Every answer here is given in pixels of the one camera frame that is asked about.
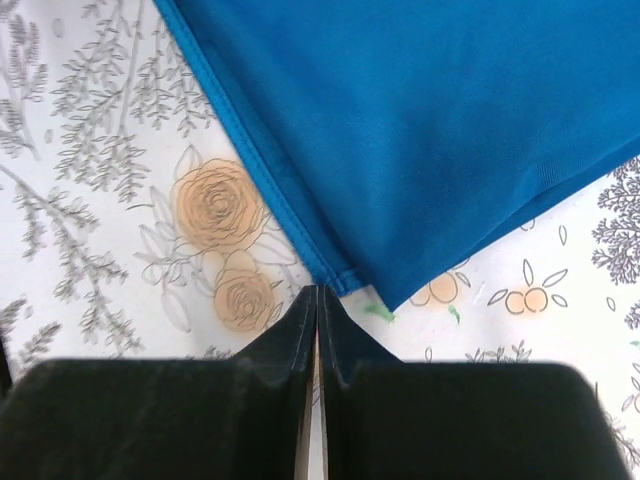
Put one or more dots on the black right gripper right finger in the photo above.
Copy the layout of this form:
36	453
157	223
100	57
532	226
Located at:
384	418

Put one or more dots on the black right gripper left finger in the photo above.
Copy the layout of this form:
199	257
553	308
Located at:
243	417

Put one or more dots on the blue satin napkin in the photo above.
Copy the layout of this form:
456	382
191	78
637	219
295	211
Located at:
394	139

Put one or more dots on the floral tablecloth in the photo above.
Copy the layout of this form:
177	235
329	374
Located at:
130	229

